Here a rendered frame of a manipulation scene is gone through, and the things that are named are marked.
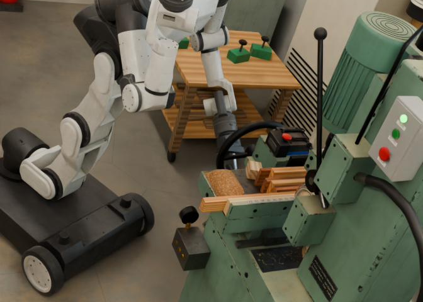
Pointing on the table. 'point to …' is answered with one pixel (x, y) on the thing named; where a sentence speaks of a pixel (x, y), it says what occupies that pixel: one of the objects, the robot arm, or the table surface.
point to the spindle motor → (362, 65)
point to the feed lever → (320, 33)
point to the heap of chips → (225, 182)
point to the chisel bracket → (311, 160)
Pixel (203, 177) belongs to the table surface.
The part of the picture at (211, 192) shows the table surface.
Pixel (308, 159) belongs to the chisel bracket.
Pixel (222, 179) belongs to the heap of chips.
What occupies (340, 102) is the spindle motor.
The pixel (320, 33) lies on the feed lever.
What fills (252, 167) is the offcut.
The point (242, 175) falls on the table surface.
